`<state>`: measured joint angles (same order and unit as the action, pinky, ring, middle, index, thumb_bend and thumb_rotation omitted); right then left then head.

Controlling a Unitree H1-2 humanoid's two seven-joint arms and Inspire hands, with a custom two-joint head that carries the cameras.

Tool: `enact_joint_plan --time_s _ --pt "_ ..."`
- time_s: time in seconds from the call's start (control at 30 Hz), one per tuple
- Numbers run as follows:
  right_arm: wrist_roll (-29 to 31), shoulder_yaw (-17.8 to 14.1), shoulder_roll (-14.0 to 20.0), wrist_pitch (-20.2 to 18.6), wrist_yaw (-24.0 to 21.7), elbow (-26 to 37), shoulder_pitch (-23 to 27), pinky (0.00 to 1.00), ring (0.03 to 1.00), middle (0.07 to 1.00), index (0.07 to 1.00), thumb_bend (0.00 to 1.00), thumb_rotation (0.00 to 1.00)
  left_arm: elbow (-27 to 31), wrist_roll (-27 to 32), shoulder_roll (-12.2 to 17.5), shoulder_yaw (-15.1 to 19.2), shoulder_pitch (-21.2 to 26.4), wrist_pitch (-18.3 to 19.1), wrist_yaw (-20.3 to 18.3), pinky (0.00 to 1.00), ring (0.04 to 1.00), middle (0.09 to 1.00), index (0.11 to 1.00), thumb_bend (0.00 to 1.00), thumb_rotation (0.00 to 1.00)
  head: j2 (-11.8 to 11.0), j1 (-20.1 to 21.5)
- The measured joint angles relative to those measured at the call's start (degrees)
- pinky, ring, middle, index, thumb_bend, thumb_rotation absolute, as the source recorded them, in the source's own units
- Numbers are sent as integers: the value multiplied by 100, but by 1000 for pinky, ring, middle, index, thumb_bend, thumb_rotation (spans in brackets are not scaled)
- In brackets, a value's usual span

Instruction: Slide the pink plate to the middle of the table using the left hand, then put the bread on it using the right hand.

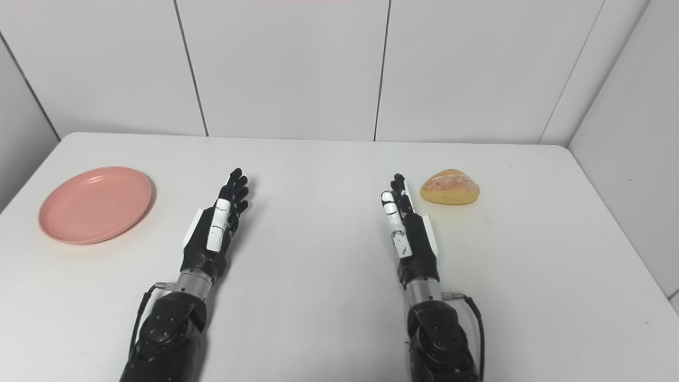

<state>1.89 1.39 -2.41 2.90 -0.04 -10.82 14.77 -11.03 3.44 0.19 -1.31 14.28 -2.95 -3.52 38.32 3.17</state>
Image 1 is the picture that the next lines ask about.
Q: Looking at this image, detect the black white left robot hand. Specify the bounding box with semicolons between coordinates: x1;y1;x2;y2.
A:
180;168;250;282

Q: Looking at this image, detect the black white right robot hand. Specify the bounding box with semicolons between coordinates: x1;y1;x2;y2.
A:
380;173;441;290

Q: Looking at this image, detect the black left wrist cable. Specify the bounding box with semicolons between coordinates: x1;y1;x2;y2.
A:
127;282;176;361

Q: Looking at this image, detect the pink round plate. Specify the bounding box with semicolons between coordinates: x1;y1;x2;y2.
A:
38;167;154;245

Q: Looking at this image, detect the golden bread roll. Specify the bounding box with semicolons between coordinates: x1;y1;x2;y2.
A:
421;169;480;205

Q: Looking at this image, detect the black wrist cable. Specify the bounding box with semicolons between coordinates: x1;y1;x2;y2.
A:
127;282;176;361
443;289;486;380

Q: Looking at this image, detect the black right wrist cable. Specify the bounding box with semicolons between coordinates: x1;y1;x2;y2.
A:
443;289;486;380

